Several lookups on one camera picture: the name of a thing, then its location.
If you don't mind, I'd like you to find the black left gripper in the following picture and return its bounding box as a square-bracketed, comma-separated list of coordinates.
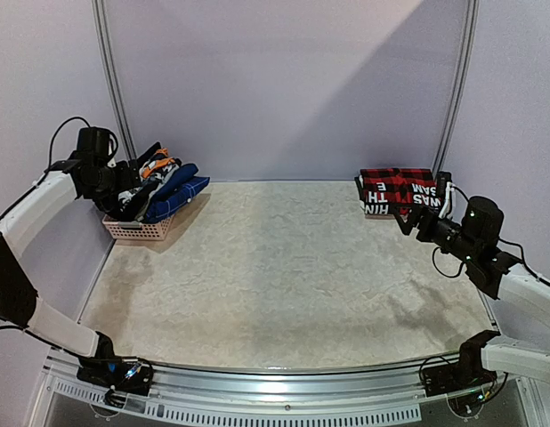
[89, 157, 142, 201]

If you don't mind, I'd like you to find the black t-shirt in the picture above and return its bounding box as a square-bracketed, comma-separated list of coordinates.
[129, 141, 162, 170]

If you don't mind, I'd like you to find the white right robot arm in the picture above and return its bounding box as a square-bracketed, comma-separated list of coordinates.
[393, 196, 550, 388]

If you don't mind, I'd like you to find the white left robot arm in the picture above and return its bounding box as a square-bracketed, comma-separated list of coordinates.
[0, 124, 140, 386]

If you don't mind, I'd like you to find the camouflage orange garment pile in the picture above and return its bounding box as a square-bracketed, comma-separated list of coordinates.
[115, 146, 183, 220]

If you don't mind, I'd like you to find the red black plaid shirt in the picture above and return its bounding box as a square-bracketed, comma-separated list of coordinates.
[354, 167, 441, 216]

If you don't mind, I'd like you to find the blue plaid garment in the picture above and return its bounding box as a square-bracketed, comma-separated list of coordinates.
[142, 164, 210, 223]

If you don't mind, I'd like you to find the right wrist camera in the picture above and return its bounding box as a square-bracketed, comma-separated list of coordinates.
[436, 171, 453, 219]

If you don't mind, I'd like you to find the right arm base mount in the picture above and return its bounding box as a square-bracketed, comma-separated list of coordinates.
[418, 358, 497, 397]

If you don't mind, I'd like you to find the aluminium front rail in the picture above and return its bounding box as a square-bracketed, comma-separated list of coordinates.
[30, 351, 543, 426]

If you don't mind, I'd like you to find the left aluminium frame post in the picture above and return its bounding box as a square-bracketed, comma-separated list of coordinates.
[92, 0, 137, 160]

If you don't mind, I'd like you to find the aluminium frame post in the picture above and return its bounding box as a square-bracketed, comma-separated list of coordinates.
[433, 0, 480, 174]
[92, 0, 137, 160]

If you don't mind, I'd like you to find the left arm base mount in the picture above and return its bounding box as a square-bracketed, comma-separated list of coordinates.
[77, 357, 154, 397]

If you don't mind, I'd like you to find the right aluminium frame post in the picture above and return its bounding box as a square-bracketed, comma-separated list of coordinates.
[433, 0, 480, 174]

